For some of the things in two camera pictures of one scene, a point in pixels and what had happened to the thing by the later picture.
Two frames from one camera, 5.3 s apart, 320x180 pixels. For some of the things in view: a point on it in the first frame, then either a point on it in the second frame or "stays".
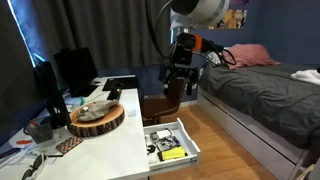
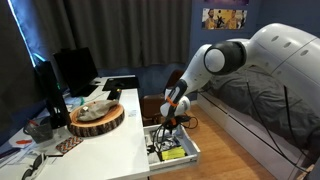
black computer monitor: (77, 69) stays
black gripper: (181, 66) to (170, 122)
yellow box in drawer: (172, 153) stays
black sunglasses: (38, 161) stays
